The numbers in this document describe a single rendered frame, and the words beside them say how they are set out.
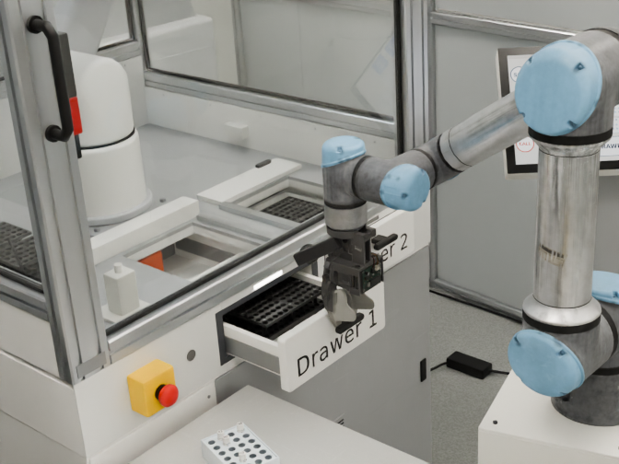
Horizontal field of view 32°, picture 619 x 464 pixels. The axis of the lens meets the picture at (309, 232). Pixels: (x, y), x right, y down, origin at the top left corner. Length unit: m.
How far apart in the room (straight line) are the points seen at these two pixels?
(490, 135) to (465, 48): 1.86
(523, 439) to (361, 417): 0.76
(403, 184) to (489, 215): 2.02
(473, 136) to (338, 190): 0.24
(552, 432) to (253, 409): 0.55
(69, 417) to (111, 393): 0.08
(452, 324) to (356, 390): 1.39
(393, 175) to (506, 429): 0.45
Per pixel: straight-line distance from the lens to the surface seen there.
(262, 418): 1.97
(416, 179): 1.73
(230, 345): 2.01
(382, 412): 2.54
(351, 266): 1.85
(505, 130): 1.72
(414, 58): 2.30
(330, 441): 1.90
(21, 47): 1.59
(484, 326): 3.76
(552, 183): 1.54
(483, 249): 3.79
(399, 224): 2.34
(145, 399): 1.85
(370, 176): 1.75
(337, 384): 2.35
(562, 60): 1.46
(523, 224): 3.64
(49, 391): 1.87
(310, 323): 1.92
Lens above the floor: 1.87
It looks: 25 degrees down
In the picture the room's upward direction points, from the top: 4 degrees counter-clockwise
